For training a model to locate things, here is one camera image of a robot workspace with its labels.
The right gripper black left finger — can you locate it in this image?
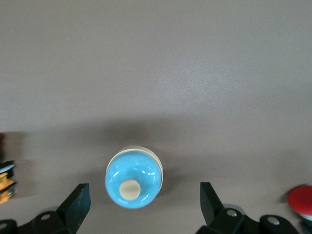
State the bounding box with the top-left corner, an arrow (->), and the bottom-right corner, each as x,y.
0,183 -> 92,234

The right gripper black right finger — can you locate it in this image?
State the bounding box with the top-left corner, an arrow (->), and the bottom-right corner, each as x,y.
196,181 -> 301,234

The blue dome call bell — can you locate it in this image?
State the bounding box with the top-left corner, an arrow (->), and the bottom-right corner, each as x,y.
104,145 -> 163,210

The orange striped emergency stop button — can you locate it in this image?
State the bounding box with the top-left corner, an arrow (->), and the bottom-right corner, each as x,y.
0,133 -> 18,205

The red mushroom push button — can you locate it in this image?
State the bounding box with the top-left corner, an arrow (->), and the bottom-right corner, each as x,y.
287,184 -> 312,234

